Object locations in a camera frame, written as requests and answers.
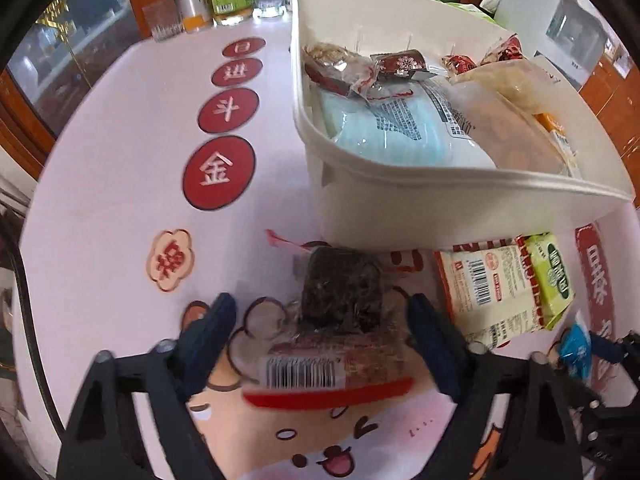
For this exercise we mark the dark brown snack packet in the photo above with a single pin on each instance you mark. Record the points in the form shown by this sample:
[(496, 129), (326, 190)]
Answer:
[(340, 285)]

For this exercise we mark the red white candy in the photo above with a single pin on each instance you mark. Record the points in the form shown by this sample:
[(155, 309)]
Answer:
[(502, 50)]

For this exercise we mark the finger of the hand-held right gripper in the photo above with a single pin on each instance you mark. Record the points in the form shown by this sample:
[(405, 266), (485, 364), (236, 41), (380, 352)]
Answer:
[(590, 392), (612, 346)]

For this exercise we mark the white plastic bin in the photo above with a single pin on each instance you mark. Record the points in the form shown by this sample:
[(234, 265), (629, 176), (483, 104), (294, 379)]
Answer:
[(400, 210)]

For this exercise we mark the dark red candy wrapper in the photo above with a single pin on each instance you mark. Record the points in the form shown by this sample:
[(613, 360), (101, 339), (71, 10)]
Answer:
[(400, 65)]

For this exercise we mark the small blue snack packet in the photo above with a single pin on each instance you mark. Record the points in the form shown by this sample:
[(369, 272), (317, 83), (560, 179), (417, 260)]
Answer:
[(575, 350)]

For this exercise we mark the green snack packet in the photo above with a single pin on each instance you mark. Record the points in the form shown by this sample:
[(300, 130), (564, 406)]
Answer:
[(550, 270)]

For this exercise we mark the clear rice cracker packet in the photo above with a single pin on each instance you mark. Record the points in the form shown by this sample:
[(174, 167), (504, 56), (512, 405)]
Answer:
[(510, 135)]

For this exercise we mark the wooden cabinet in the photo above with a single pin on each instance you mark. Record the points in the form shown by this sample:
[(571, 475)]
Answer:
[(610, 100)]

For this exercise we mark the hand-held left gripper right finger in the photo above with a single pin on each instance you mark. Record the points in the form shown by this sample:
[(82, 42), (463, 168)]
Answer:
[(432, 345)]

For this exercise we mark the white packet red trim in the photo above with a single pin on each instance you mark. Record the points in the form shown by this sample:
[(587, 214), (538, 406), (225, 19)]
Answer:
[(480, 285)]

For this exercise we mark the small red candy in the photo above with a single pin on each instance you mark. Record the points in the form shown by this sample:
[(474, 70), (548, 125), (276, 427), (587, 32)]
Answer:
[(459, 65)]

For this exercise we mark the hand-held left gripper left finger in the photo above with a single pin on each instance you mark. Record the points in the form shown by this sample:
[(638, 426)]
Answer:
[(210, 340)]

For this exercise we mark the light blue packet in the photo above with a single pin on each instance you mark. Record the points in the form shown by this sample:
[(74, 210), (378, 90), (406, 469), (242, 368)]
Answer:
[(380, 140)]

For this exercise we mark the green tissue pack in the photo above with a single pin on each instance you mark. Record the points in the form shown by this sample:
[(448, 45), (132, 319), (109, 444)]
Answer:
[(472, 10)]

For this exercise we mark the beige snack packet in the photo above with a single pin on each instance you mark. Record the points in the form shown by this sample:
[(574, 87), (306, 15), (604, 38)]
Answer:
[(510, 77)]

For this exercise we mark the clear drinking glass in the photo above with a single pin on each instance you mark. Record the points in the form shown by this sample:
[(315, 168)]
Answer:
[(162, 22)]

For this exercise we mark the glass door gold ornament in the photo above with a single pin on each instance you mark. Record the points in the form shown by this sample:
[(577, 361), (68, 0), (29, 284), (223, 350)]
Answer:
[(75, 35)]

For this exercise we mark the white countertop appliance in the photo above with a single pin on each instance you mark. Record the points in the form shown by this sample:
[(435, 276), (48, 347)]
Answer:
[(565, 15)]

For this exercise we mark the brown nut snack packet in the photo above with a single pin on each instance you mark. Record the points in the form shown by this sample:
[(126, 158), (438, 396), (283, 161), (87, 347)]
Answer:
[(325, 57)]

